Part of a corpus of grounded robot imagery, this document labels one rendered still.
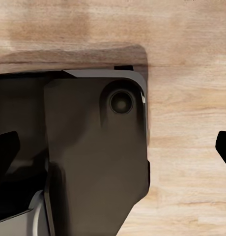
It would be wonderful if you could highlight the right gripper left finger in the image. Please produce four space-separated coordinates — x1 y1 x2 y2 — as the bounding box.
0 131 21 182

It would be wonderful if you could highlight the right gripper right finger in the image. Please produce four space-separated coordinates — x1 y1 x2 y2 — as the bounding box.
215 131 226 163

